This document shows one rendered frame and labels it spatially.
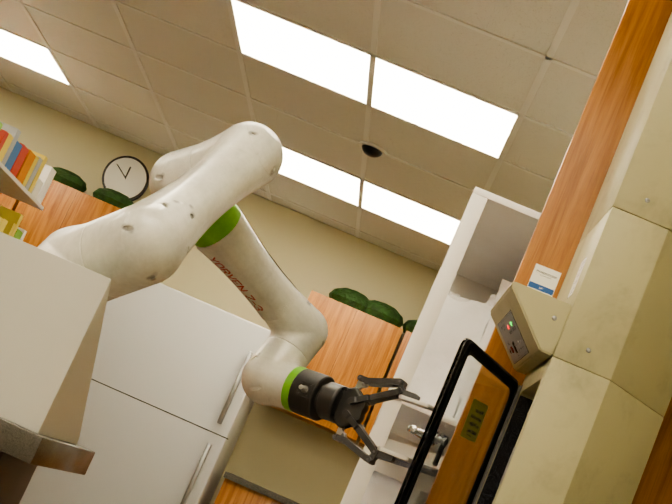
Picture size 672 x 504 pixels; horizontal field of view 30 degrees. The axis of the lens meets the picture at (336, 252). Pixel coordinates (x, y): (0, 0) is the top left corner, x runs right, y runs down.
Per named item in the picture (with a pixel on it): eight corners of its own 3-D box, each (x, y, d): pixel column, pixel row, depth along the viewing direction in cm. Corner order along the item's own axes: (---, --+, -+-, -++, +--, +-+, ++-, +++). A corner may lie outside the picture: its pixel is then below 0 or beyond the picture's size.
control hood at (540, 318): (525, 375, 255) (543, 330, 257) (552, 356, 223) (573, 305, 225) (473, 353, 256) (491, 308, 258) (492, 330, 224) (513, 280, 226)
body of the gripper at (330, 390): (308, 414, 244) (347, 428, 239) (325, 374, 245) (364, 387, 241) (325, 424, 250) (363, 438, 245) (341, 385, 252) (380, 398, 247)
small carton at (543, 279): (547, 307, 236) (559, 279, 237) (549, 302, 231) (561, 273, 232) (522, 297, 237) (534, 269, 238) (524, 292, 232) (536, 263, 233)
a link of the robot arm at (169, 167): (180, 168, 229) (198, 128, 238) (127, 189, 235) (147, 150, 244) (236, 237, 238) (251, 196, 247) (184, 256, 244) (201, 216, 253)
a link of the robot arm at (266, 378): (241, 406, 260) (223, 376, 252) (273, 360, 265) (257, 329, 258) (295, 427, 252) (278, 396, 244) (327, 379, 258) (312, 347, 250)
